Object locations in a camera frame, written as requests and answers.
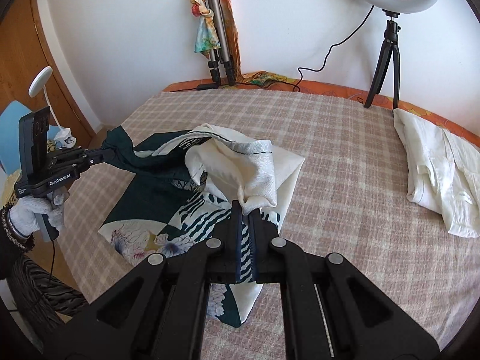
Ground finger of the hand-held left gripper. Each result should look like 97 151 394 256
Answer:
50 153 118 176
48 146 115 163

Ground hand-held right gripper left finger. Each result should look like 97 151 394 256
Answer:
62 199 244 360

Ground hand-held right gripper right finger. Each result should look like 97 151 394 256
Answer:
250 210 441 360

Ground green and cream printed t-shirt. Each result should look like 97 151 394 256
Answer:
98 123 306 328

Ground person's left forearm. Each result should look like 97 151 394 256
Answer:
0 204 36 282

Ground person's left hand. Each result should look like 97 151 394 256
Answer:
8 191 66 239

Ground blue chair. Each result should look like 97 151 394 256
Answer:
0 101 29 175

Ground white clip-on lamp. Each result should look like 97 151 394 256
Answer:
29 66 77 149

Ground wooden door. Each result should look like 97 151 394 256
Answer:
0 0 98 139

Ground person's zebra striped pants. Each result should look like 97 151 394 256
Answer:
7 253 91 331

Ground colourful patterned scarf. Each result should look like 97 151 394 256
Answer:
189 0 301 87

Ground orange patterned bedsheet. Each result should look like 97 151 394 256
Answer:
161 70 480 143

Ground silver folded tripod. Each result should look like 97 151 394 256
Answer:
204 0 238 86

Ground white shirt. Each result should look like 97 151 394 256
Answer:
393 108 480 239

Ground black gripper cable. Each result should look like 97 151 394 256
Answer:
7 239 57 312

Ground black ring light cable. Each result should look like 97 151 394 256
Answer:
296 5 376 91

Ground black ring light tripod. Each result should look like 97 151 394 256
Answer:
363 7 403 110

